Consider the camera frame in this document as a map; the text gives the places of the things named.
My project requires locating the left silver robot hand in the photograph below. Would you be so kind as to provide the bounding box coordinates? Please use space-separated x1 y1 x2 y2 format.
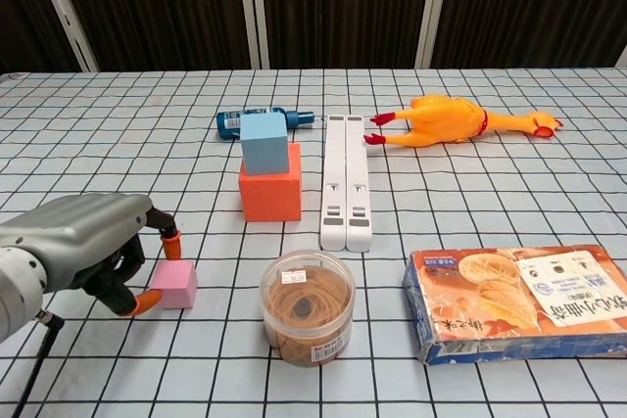
0 192 183 317

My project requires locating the pink foam cube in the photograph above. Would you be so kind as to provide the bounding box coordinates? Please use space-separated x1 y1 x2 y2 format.
149 260 199 310

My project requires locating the light blue foam cube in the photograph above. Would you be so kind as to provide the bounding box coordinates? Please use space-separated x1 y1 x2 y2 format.
240 113 289 177

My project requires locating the blue spray bottle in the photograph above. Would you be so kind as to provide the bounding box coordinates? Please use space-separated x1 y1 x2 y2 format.
216 105 315 142

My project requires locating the orange foam cube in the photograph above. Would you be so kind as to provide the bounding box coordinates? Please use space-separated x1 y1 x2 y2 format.
238 142 303 223

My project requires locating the clear jar of rubber bands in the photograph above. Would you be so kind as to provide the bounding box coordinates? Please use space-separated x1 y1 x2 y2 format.
259 249 357 368

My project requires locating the white folding stand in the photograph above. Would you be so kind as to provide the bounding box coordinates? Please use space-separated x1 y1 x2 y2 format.
318 114 373 254

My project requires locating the checkered light blue tablecloth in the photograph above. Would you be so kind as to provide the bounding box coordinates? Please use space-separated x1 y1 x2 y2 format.
0 65 627 418

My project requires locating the yellow rubber chicken toy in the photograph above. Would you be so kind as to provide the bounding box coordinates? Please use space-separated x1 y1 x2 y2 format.
362 93 564 149

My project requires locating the orange cookie box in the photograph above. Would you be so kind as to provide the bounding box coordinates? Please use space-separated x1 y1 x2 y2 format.
402 243 627 366

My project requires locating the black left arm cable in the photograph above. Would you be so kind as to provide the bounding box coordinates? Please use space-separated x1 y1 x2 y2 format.
0 309 65 418

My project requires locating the white partition post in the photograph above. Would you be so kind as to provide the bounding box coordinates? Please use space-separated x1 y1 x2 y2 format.
236 0 271 70
26 0 102 72
413 0 455 70

